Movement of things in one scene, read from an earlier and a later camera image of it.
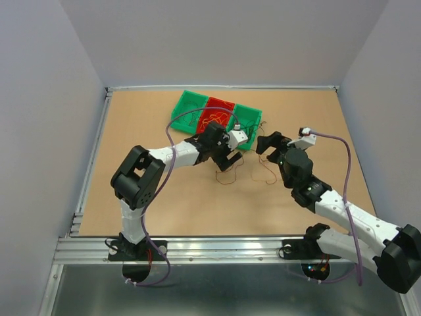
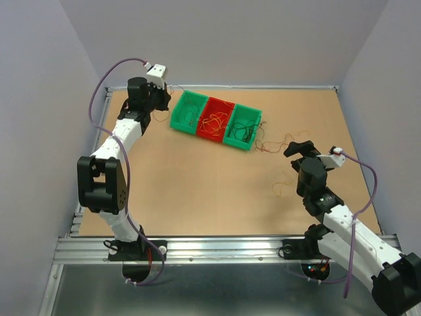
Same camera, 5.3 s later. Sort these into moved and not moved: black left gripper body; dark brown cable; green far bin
Moved: black left gripper body
Not moved: dark brown cable; green far bin
